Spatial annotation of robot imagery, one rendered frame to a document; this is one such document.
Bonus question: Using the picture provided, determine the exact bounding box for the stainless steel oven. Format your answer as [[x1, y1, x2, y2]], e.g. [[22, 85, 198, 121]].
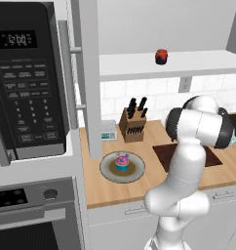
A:
[[0, 176, 84, 250]]

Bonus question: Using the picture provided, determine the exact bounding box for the grey open cabinet door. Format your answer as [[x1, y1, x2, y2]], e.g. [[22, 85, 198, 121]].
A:
[[70, 0, 103, 160], [225, 6, 236, 58]]

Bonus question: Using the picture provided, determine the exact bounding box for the pink and blue cupcake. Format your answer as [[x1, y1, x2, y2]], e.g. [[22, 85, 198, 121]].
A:
[[114, 154, 131, 173]]

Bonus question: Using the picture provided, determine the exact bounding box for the grey wall socket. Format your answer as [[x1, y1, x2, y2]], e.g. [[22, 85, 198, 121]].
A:
[[178, 76, 192, 94]]

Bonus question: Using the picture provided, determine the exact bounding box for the grey drawer handle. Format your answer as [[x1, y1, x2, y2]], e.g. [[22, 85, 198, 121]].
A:
[[212, 190, 236, 200], [124, 206, 146, 216]]

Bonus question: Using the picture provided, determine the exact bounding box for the white drawer front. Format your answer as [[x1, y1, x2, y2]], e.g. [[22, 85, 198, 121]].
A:
[[86, 198, 160, 228], [201, 184, 236, 206]]

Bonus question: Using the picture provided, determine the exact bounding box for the red jam jar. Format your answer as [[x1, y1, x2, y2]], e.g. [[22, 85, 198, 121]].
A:
[[154, 48, 170, 65]]

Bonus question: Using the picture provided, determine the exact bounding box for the grey kitchen scale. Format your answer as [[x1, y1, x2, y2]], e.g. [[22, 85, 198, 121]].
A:
[[100, 119, 118, 143]]

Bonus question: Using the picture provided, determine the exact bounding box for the white cabinet shelf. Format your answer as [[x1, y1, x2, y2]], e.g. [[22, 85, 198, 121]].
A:
[[98, 49, 236, 82]]

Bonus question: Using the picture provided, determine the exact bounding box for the grey microwave door handle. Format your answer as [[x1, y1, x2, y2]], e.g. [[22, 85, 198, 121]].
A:
[[58, 20, 88, 129]]

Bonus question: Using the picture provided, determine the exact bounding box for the dark brown cutting board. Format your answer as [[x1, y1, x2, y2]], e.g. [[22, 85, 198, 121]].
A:
[[151, 143, 223, 174]]

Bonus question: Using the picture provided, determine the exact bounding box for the black microwave oven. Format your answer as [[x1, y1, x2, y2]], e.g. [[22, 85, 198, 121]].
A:
[[0, 1, 70, 167]]

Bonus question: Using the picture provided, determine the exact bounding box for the wooden knife block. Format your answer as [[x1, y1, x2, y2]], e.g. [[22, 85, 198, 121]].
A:
[[118, 97, 148, 144]]

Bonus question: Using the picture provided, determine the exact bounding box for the grey round plate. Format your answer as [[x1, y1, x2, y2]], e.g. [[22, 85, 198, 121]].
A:
[[98, 150, 146, 185]]

